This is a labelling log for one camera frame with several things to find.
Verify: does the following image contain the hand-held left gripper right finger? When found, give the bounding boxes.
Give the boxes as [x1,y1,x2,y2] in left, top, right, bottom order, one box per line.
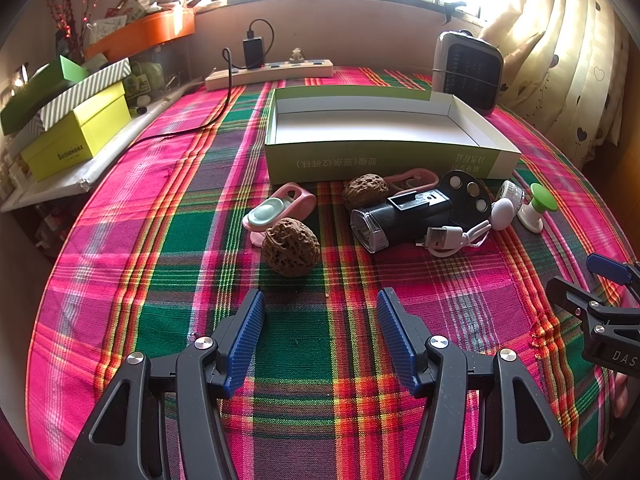
[376,287,586,480]

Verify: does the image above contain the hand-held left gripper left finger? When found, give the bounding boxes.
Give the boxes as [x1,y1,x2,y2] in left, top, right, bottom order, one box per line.
[60,289,267,480]

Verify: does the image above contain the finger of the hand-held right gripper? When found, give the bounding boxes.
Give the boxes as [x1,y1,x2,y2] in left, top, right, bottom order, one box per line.
[545,276,610,335]
[586,252,640,306]

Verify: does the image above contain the green white knob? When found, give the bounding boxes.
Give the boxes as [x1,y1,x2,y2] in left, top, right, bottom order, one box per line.
[516,183,558,233]

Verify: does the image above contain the brown carved walnut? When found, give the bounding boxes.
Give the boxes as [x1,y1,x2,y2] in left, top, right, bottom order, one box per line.
[342,173,390,211]
[262,217,321,277]

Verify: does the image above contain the white oval gadget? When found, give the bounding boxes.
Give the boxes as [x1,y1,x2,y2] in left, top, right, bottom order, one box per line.
[490,197,516,231]

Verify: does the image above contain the white usb cable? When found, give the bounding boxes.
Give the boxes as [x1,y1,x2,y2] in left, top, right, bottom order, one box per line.
[416,215,493,259]

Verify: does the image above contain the white round cap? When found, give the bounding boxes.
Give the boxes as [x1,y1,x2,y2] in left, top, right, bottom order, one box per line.
[496,180,526,211]

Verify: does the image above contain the black flashlight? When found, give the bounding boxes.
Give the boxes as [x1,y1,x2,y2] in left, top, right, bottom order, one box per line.
[350,189,453,255]

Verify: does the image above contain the pink clip with teal pad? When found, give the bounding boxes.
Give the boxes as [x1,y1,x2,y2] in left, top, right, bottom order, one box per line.
[243,183,317,247]

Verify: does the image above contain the black oval disc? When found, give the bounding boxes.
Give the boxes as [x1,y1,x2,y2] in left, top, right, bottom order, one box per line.
[439,170,495,227]

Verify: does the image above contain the pink loop clip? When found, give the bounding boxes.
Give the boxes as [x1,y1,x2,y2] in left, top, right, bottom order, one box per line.
[385,169,441,196]

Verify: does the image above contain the green white cardboard box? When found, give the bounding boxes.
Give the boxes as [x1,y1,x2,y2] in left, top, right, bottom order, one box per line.
[264,86,522,187]

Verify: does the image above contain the person's right hand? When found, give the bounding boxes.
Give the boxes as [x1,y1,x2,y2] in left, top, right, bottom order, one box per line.
[612,372,632,417]

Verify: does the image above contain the plaid tablecloth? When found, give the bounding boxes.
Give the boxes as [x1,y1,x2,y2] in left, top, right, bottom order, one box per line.
[30,66,640,480]

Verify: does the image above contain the cream heart print curtain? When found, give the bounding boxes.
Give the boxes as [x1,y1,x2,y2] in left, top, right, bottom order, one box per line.
[480,0,633,166]

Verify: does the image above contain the grey space heater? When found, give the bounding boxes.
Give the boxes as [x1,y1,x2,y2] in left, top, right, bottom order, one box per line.
[432,30,505,117]

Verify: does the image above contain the beige power strip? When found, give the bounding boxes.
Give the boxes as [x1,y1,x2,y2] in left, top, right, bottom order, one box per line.
[205,58,334,92]

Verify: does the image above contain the yellow-green box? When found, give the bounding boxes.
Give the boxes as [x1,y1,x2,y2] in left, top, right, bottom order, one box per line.
[20,82,132,182]

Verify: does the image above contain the green container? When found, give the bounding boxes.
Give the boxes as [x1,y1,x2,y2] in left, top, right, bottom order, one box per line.
[132,60,166,98]

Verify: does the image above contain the black charger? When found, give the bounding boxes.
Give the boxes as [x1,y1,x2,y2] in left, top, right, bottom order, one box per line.
[242,37,264,69]

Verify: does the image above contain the striped box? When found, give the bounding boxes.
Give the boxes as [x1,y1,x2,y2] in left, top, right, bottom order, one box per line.
[20,58,132,136]

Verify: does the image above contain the black window clip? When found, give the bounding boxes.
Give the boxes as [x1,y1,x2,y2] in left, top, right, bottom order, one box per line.
[442,1,468,25]

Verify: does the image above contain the orange tray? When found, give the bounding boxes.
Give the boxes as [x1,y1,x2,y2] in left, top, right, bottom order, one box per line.
[85,8,196,61]

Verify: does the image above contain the clutter of papers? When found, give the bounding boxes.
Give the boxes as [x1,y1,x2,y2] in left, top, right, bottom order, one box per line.
[90,0,201,43]

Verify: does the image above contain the red branches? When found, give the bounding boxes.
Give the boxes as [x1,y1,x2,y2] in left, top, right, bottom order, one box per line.
[42,0,101,61]

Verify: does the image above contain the black power cord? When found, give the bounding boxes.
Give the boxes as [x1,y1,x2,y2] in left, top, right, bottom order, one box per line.
[131,47,236,147]

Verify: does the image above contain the black charger cable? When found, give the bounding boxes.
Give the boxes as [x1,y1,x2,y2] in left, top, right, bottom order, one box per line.
[247,19,276,68]

